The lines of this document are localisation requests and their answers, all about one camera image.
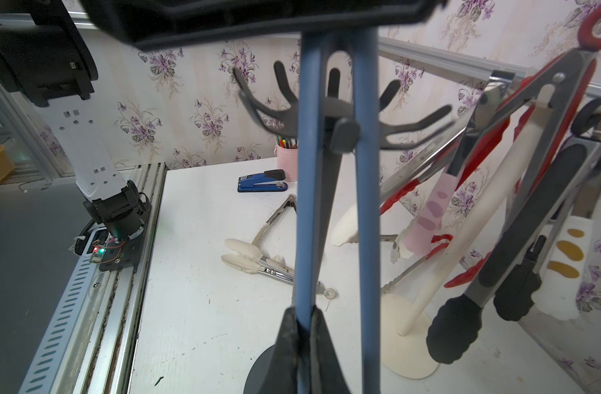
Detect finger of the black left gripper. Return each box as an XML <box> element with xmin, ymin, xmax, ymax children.
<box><xmin>81</xmin><ymin>0</ymin><xmax>447</xmax><ymax>50</ymax></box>

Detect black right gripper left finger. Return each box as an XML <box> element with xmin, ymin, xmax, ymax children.
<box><xmin>258</xmin><ymin>307</ymin><xmax>300</xmax><ymax>394</ymax></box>

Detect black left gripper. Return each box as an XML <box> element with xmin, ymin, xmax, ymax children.
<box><xmin>0</xmin><ymin>1</ymin><xmax>99</xmax><ymax>108</ymax></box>

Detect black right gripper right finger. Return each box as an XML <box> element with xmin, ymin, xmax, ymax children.
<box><xmin>310</xmin><ymin>306</ymin><xmax>350</xmax><ymax>394</ymax></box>

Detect pink cat paw tongs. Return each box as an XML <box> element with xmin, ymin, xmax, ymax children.
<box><xmin>395</xmin><ymin>73</ymin><xmax>513</xmax><ymax>259</ymax></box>

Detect black silicone tip tongs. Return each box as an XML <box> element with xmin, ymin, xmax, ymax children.
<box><xmin>426</xmin><ymin>98</ymin><xmax>601</xmax><ymax>364</ymax></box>

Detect dark grey utensil rack stand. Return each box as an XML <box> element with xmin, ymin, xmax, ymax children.
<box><xmin>231</xmin><ymin>60</ymin><xmax>455</xmax><ymax>394</ymax></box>

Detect red silicone tip tongs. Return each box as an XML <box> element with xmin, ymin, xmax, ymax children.
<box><xmin>378</xmin><ymin>2</ymin><xmax>601</xmax><ymax>289</ymax></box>

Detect steel tongs white ring large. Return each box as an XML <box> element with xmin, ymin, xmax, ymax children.
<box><xmin>331</xmin><ymin>162</ymin><xmax>430</xmax><ymax>246</ymax></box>

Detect steel tongs red handle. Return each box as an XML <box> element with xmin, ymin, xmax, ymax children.
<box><xmin>380</xmin><ymin>234</ymin><xmax>453</xmax><ymax>294</ymax></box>
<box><xmin>380</xmin><ymin>118</ymin><xmax>510</xmax><ymax>214</ymax></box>

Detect small white steel tongs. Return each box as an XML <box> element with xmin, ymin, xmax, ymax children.
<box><xmin>531</xmin><ymin>158</ymin><xmax>601</xmax><ymax>321</ymax></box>

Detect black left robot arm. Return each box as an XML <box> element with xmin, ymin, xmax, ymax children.
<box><xmin>0</xmin><ymin>1</ymin><xmax>437</xmax><ymax>269</ymax></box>

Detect cream utensil rack stand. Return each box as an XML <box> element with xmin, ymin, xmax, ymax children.
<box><xmin>381</xmin><ymin>84</ymin><xmax>555</xmax><ymax>379</ymax></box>

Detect steel tongs cream silicone tips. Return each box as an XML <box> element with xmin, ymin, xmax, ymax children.
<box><xmin>220</xmin><ymin>238</ymin><xmax>338</xmax><ymax>300</ymax></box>

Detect steel tongs white tips open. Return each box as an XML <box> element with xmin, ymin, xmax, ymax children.
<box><xmin>251</xmin><ymin>194</ymin><xmax>297</xmax><ymax>246</ymax></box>

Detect blue black stapler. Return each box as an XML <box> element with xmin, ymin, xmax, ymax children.
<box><xmin>237</xmin><ymin>169</ymin><xmax>288</xmax><ymax>193</ymax></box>

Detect pink pen holder bucket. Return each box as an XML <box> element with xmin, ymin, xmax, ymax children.
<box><xmin>274</xmin><ymin>145</ymin><xmax>299</xmax><ymax>182</ymax></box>

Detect coloured pens in bucket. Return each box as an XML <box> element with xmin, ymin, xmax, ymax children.
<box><xmin>277</xmin><ymin>136</ymin><xmax>298</xmax><ymax>149</ymax></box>

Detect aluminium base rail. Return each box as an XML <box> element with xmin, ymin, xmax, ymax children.
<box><xmin>19</xmin><ymin>163</ymin><xmax>167</xmax><ymax>393</ymax></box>

